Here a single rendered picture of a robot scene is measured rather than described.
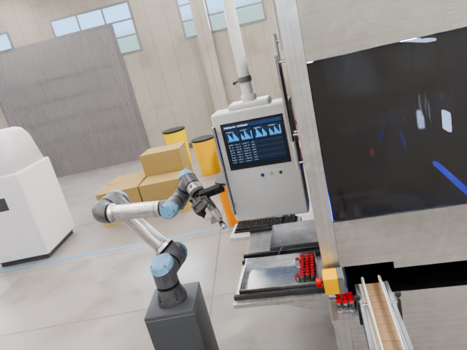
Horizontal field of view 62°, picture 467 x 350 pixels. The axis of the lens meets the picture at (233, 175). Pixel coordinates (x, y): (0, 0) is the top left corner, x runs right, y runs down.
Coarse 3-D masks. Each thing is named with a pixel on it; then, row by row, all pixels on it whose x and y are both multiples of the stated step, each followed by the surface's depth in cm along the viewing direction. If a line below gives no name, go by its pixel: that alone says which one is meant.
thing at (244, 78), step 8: (224, 0) 224; (232, 0) 225; (224, 8) 226; (232, 8) 226; (232, 16) 226; (232, 24) 228; (232, 32) 229; (232, 40) 231; (240, 40) 231; (232, 48) 234; (240, 48) 232; (240, 56) 233; (240, 64) 235; (240, 72) 236; (248, 72) 238; (240, 80) 237; (248, 80) 237; (248, 88) 239; (248, 96) 239
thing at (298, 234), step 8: (280, 224) 221; (288, 224) 220; (296, 224) 219; (304, 224) 219; (312, 224) 218; (272, 232) 216; (280, 232) 219; (288, 232) 216; (296, 232) 214; (304, 232) 212; (312, 232) 210; (272, 240) 211; (280, 240) 210; (288, 240) 207; (296, 240) 206; (304, 240) 204; (312, 240) 202; (272, 248) 198; (280, 248) 197; (288, 248) 196
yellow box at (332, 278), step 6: (324, 270) 148; (330, 270) 147; (336, 270) 146; (324, 276) 144; (330, 276) 144; (336, 276) 143; (342, 276) 142; (324, 282) 143; (330, 282) 143; (336, 282) 142; (342, 282) 142; (330, 288) 144; (336, 288) 143; (342, 288) 143; (330, 294) 145
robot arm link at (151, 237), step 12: (108, 192) 202; (120, 192) 202; (132, 228) 200; (144, 228) 199; (144, 240) 201; (156, 240) 200; (168, 240) 202; (156, 252) 201; (168, 252) 198; (180, 252) 201; (180, 264) 197
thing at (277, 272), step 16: (272, 256) 190; (288, 256) 188; (304, 256) 187; (256, 272) 185; (272, 272) 182; (288, 272) 179; (240, 288) 172; (256, 288) 167; (272, 288) 166; (288, 288) 164
